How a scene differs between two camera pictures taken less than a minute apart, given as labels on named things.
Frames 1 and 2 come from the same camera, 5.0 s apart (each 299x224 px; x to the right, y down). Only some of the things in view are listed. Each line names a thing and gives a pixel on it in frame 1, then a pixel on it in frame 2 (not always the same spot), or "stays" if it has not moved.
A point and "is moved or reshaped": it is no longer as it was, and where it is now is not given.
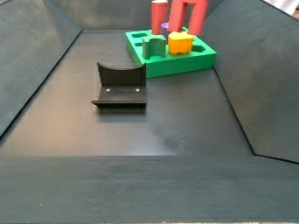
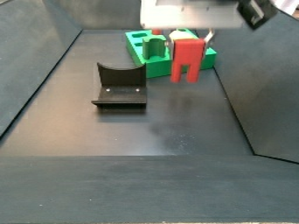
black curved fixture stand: (123, 87) stays
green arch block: (153, 47) stays
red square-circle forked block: (196, 17) is moved or reshaped
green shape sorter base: (199, 59) stays
